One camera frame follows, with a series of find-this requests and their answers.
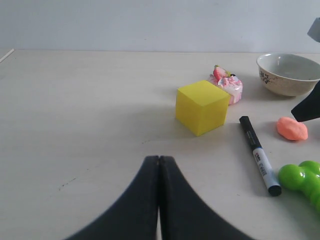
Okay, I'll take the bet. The pink toy cake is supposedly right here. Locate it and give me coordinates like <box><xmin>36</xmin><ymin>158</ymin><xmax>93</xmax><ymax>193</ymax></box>
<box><xmin>208</xmin><ymin>65</ymin><xmax>243</xmax><ymax>105</ymax></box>

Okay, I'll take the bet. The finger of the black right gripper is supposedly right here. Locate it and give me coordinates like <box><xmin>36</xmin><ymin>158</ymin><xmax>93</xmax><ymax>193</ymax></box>
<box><xmin>291</xmin><ymin>82</ymin><xmax>320</xmax><ymax>122</ymax></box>

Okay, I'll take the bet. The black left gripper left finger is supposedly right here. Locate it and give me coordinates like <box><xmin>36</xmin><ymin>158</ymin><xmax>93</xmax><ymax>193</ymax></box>
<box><xmin>68</xmin><ymin>155</ymin><xmax>159</xmax><ymax>240</ymax></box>

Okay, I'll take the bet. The white ceramic bowl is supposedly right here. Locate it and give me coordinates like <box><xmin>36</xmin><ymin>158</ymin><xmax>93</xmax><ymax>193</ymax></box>
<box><xmin>256</xmin><ymin>53</ymin><xmax>320</xmax><ymax>97</ymax></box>

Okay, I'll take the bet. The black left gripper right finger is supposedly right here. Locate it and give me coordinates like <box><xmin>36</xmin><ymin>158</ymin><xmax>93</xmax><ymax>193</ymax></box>
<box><xmin>158</xmin><ymin>156</ymin><xmax>252</xmax><ymax>240</ymax></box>

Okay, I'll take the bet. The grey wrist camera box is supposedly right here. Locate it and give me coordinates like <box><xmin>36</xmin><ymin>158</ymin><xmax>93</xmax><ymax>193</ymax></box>
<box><xmin>307</xmin><ymin>17</ymin><xmax>320</xmax><ymax>43</ymax></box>

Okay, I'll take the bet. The black white marker pen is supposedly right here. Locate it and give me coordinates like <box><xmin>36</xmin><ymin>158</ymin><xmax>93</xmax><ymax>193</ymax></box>
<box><xmin>239</xmin><ymin>116</ymin><xmax>282</xmax><ymax>197</ymax></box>

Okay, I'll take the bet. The green toy bone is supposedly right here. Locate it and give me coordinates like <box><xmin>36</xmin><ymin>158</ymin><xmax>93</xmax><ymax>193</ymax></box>
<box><xmin>278</xmin><ymin>160</ymin><xmax>320</xmax><ymax>213</ymax></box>

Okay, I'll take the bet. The yellow foam cube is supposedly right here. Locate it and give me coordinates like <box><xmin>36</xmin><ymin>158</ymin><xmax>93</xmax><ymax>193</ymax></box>
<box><xmin>175</xmin><ymin>80</ymin><xmax>230</xmax><ymax>137</ymax></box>

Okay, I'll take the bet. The orange clay blob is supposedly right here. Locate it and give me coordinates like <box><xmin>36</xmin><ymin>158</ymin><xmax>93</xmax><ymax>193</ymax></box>
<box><xmin>276</xmin><ymin>117</ymin><xmax>309</xmax><ymax>141</ymax></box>

